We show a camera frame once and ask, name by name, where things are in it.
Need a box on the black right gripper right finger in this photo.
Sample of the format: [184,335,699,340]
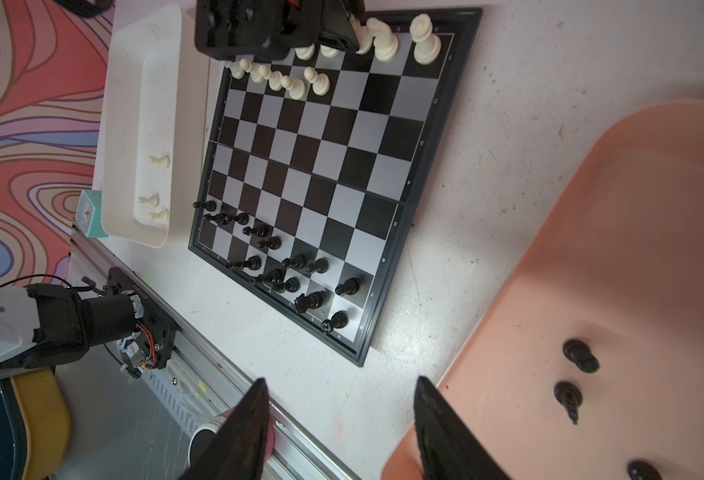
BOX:
[414,376,509,479]

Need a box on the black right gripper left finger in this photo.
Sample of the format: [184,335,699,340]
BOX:
[177,377,271,480]

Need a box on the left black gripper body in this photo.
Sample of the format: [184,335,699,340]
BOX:
[194,0,366,62]

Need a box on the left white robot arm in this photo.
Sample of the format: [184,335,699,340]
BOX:
[0,1,209,370]

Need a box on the white chess bishop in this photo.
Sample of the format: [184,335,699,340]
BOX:
[350,16,373,55]

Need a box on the white chess knight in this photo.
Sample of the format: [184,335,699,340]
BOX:
[366,17,399,62]

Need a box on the black white chess board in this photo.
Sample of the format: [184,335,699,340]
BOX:
[189,7,483,365]

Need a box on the white chess rook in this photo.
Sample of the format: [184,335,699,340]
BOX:
[409,13,442,65]

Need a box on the black pink round speaker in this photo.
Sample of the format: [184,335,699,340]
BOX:
[187,407,276,475]

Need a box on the white plastic tray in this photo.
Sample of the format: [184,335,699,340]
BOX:
[101,3,209,248]

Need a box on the black pawn on tray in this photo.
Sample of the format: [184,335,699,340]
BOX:
[554,381,583,425]
[626,459,663,480]
[563,339,600,374]

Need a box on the white pawn in tray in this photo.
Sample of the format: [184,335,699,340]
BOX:
[149,155,171,168]
[149,209,170,223]
[137,194,160,208]

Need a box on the pink plastic tray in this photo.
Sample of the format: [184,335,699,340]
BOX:
[382,100,704,479]

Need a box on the yellow teal chair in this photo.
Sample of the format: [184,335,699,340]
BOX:
[0,369,72,479]

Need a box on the teal alarm clock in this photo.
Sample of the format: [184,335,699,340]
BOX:
[75,189,109,238]

